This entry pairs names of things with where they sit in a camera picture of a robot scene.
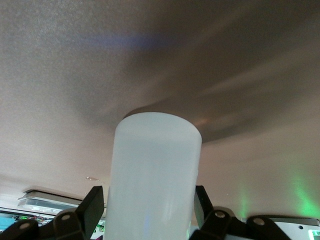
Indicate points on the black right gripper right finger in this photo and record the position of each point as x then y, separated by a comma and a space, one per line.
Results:
220, 225

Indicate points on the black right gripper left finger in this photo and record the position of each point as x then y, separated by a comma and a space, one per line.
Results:
75, 225

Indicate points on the translucent squeeze bottle orange cap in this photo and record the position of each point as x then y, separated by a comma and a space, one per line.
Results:
155, 175

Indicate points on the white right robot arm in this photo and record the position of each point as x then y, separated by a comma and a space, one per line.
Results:
295, 230

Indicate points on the grey digital kitchen scale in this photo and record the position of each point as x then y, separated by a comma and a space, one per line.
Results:
45, 200

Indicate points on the brown table cover mat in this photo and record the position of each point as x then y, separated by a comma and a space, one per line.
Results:
50, 75

